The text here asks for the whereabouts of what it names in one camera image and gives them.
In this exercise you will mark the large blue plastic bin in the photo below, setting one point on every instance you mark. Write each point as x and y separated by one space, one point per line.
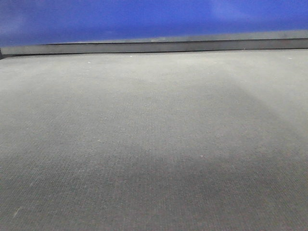
32 22

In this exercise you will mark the dark grey conveyor belt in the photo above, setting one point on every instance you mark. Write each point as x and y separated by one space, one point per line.
201 141

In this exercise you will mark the grey conveyor side rail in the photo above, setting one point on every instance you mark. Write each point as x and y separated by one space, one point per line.
274 40

